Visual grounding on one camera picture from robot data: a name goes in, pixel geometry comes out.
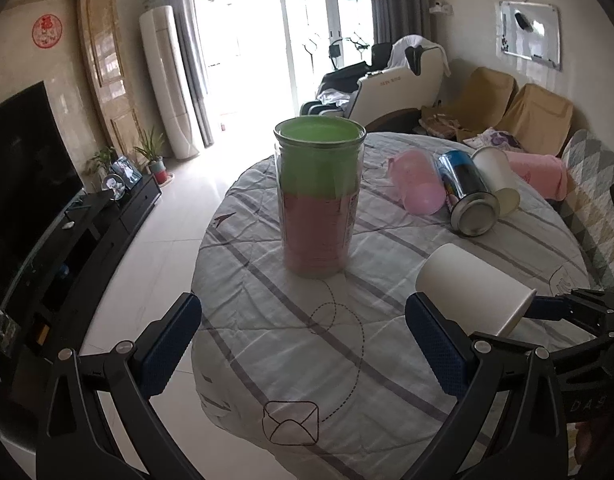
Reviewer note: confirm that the framed photo on cabinet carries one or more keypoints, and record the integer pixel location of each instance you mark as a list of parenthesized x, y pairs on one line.
[(126, 171)]

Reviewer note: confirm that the exercise bike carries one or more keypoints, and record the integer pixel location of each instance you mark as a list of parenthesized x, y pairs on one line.
[(348, 51)]

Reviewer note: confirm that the clear cup pink green paper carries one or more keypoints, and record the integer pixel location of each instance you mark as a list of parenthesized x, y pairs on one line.
[(318, 162)]

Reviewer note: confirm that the grey curtain left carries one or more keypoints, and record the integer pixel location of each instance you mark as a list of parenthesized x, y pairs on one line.
[(182, 11)]

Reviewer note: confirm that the blue metal can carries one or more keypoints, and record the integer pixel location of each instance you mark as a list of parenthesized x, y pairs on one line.
[(473, 209)]

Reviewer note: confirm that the purple patterned pillow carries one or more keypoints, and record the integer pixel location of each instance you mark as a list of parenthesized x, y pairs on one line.
[(492, 138)]

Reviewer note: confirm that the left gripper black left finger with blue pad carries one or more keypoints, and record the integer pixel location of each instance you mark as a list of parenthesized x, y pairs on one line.
[(75, 441)]

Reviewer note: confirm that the black TV cabinet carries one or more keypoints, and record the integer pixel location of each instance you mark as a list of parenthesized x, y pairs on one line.
[(52, 304)]

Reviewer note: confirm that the white massage chair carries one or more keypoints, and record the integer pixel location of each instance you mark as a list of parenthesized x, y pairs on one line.
[(392, 89)]

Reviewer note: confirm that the pink towel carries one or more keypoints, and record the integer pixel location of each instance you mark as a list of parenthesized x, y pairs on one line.
[(547, 174)]

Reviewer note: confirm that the white standing air conditioner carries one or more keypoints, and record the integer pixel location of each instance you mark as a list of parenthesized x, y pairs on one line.
[(170, 85)]

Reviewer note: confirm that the striped grey tablecloth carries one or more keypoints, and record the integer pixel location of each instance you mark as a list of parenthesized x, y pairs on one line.
[(324, 374)]

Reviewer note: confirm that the black television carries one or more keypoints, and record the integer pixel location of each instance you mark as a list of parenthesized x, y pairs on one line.
[(37, 177)]

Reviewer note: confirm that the person's hand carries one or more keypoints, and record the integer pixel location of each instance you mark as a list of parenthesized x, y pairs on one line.
[(580, 441)]

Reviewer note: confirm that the white paper cup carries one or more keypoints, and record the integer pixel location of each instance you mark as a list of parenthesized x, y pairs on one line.
[(494, 167), (469, 291)]

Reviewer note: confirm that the red round wall decoration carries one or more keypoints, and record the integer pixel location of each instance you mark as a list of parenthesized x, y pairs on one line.
[(47, 31)]

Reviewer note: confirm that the patterned quilt cover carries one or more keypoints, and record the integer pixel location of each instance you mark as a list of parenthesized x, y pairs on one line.
[(588, 208)]

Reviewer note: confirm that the potted plant red pot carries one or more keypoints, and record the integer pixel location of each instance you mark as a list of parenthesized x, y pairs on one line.
[(150, 148)]

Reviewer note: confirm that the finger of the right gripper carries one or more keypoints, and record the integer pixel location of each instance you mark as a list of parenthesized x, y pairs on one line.
[(578, 316)]

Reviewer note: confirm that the small potted plant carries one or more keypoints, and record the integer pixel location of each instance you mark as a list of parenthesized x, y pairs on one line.
[(98, 167)]

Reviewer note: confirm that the pink plastic cup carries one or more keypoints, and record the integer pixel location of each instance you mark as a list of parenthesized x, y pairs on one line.
[(416, 182)]

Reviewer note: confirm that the wall whiteboard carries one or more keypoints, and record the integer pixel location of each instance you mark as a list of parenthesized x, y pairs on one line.
[(530, 31)]

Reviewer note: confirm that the tan covered sofa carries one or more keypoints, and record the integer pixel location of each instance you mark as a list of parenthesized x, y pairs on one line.
[(537, 119)]

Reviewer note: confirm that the white paper cup near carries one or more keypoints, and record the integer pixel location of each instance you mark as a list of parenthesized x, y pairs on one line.
[(469, 291)]

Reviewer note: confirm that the white paper cup far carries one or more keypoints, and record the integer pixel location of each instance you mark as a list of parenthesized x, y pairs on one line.
[(494, 167)]

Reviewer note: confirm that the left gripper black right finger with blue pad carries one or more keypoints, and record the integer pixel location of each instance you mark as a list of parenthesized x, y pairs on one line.
[(529, 441)]

